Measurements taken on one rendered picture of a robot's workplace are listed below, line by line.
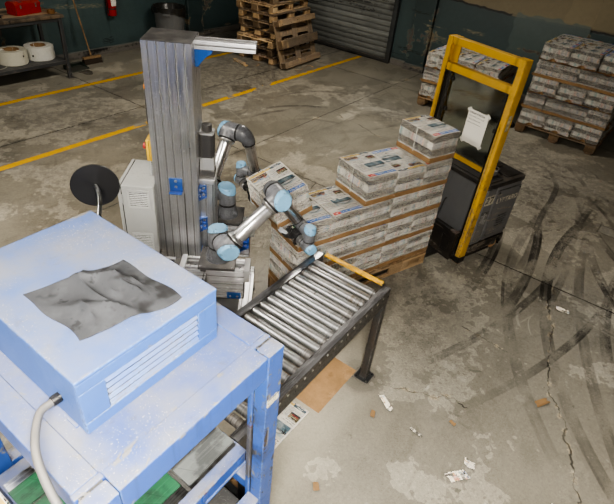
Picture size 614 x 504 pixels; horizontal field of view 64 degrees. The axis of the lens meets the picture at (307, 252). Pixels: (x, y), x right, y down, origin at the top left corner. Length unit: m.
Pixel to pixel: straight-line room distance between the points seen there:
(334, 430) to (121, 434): 2.04
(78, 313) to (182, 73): 1.62
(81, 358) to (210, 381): 0.36
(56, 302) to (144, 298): 0.22
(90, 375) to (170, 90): 1.81
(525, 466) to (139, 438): 2.61
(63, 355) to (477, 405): 2.87
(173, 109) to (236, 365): 1.66
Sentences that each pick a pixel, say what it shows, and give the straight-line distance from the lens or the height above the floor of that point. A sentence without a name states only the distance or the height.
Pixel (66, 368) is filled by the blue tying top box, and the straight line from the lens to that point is 1.30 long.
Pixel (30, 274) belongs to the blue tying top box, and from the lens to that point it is 1.59.
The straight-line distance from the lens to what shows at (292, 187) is 3.31.
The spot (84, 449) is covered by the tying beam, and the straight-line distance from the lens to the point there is 1.40.
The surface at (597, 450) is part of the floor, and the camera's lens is 3.84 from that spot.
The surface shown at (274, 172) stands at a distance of 3.47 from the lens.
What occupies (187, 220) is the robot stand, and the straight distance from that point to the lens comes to 3.11.
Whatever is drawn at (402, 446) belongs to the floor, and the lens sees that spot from 3.30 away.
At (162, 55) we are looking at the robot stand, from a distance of 2.72.
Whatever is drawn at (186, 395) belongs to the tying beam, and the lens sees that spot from 1.45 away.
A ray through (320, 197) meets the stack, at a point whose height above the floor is 0.83.
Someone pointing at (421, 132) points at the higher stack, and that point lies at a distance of 3.99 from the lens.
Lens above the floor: 2.69
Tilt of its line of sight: 36 degrees down
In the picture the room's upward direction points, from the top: 7 degrees clockwise
